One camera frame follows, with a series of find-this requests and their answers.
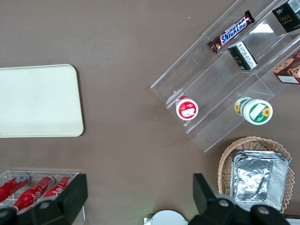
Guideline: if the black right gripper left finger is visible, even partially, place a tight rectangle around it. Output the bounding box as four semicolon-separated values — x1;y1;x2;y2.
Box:
0;173;89;225

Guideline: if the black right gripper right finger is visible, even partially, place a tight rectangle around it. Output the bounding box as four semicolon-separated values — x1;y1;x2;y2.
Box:
191;173;290;225

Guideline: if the woven wicker basket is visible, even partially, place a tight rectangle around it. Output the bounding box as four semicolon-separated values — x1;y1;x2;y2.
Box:
218;136;295;213

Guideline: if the cream plastic tray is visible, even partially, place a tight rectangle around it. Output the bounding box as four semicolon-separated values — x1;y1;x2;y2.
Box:
0;64;84;138

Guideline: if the red cola bottle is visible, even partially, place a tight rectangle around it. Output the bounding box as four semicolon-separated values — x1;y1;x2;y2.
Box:
0;174;31;203
43;175;72;200
12;176;56;212

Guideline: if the white round disc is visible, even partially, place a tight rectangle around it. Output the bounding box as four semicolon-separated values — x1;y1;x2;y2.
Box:
150;209;188;225

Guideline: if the clear acrylic bottle box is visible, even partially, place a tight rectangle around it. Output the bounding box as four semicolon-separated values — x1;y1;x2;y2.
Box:
0;170;86;223

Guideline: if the aluminium foil container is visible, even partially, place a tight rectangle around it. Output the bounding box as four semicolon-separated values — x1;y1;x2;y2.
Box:
234;157;289;211
231;150;292;202

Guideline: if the red lid yogurt cup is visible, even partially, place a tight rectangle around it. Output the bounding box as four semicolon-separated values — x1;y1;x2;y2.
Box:
175;95;199;121

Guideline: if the green sunflower lid cup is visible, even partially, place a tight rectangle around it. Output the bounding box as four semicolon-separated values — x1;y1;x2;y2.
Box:
234;97;273;126

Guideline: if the clear acrylic tiered shelf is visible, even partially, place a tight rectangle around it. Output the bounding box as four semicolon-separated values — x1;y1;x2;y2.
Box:
150;0;300;153

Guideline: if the small black box white label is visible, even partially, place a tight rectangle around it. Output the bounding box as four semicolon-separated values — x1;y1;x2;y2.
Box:
227;40;258;71

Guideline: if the red cookie box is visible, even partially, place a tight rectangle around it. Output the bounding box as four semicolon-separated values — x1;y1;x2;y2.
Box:
273;49;300;85

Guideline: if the Snickers chocolate bar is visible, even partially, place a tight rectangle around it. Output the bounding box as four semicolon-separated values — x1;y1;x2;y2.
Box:
207;10;255;55

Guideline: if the black Face box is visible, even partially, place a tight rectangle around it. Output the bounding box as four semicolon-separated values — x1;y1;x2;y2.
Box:
271;0;300;33

